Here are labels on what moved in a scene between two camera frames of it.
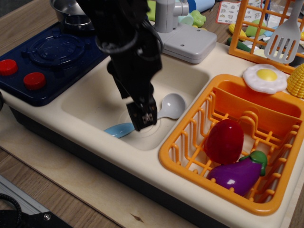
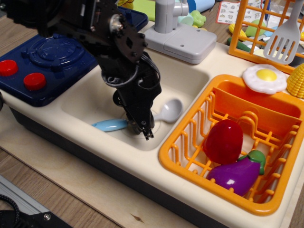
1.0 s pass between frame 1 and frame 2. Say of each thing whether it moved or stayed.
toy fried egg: stayed
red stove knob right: stayed
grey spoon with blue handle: moved
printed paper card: stayed
